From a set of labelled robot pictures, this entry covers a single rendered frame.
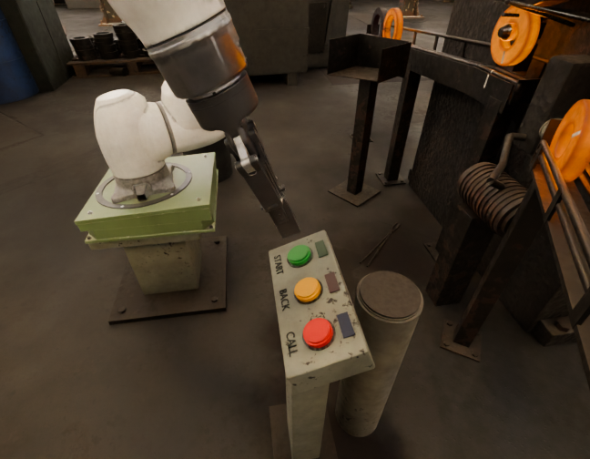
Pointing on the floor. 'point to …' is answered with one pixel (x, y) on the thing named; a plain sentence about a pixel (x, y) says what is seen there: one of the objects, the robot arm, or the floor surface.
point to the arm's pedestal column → (172, 280)
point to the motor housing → (473, 230)
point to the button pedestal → (313, 441)
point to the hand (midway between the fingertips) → (282, 216)
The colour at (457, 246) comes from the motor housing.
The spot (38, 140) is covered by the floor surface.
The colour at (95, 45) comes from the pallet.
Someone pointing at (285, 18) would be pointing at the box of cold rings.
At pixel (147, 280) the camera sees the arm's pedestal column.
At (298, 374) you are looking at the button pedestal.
